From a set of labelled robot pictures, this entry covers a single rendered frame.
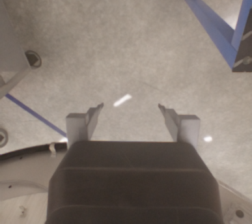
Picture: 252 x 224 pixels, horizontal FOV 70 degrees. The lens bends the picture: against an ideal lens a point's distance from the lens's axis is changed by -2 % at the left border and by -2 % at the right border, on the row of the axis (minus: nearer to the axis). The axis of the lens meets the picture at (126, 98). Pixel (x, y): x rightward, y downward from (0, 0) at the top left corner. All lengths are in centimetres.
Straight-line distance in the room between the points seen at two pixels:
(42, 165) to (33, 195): 10
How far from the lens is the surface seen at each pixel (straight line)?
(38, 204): 61
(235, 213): 54
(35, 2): 101
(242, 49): 30
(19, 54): 100
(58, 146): 67
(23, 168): 70
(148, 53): 93
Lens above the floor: 85
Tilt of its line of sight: 51 degrees down
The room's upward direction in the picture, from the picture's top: 168 degrees counter-clockwise
